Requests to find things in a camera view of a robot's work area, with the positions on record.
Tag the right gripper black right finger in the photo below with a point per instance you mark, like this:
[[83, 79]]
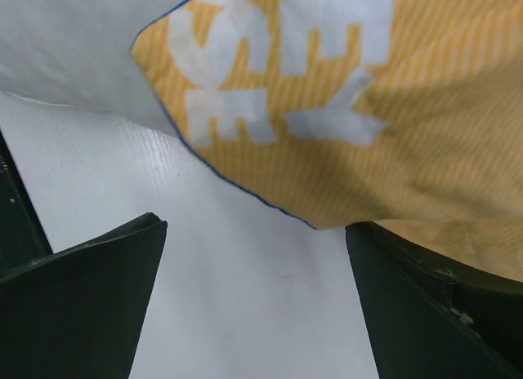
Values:
[[429, 316]]

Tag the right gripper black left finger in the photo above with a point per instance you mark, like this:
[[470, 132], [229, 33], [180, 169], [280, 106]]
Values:
[[79, 313]]

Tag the blue yellow Mickey pillowcase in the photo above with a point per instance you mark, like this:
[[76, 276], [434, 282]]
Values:
[[407, 113]]

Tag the white pillow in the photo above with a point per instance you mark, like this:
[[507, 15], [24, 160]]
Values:
[[78, 53]]

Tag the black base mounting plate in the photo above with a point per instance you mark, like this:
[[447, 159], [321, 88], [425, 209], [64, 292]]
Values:
[[22, 236]]

